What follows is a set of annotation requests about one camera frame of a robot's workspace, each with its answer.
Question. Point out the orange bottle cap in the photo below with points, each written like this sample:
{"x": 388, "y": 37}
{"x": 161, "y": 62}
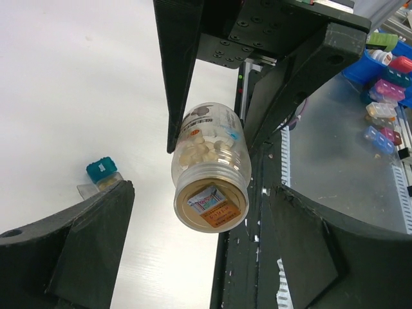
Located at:
{"x": 211, "y": 197}

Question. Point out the pink pill box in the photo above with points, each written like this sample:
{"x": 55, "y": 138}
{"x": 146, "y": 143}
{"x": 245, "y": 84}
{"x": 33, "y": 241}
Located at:
{"x": 393, "y": 83}

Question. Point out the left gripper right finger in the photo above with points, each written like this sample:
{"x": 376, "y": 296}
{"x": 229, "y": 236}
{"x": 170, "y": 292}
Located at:
{"x": 332, "y": 260}

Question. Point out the grey pill box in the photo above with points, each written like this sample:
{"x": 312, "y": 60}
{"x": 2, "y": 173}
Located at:
{"x": 90, "y": 189}

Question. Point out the clear pill bottle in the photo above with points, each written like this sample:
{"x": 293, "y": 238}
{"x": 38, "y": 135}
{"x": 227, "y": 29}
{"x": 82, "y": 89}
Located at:
{"x": 211, "y": 133}

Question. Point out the green bottle cap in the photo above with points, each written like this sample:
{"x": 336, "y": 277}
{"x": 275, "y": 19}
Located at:
{"x": 381, "y": 41}

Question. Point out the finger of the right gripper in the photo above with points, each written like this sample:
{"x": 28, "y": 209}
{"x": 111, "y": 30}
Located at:
{"x": 284, "y": 87}
{"x": 178, "y": 27}

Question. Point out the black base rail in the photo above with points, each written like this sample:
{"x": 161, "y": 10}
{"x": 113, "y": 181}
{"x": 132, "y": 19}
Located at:
{"x": 248, "y": 270}

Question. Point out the clear pill box strip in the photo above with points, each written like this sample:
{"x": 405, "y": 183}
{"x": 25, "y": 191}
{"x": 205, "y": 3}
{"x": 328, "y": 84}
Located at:
{"x": 381, "y": 114}

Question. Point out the blue pill box strip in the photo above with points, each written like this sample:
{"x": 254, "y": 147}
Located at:
{"x": 385, "y": 140}

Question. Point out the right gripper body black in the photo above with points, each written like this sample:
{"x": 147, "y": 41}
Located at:
{"x": 266, "y": 31}

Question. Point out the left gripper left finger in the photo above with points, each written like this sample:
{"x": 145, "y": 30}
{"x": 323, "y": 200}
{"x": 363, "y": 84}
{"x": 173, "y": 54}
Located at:
{"x": 71, "y": 258}

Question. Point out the blue pill box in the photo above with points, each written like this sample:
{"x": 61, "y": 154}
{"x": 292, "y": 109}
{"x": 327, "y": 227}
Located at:
{"x": 101, "y": 169}

